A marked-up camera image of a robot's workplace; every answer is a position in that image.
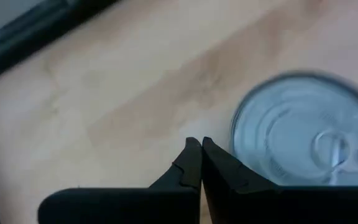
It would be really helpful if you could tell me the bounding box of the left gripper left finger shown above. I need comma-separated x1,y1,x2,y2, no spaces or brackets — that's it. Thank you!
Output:
37,136,203,224

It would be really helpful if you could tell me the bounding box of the black metal table frame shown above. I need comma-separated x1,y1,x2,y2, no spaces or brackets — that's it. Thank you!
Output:
0,0,117,86

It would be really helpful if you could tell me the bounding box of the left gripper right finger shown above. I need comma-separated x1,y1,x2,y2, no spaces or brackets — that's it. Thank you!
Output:
201,136,358,224

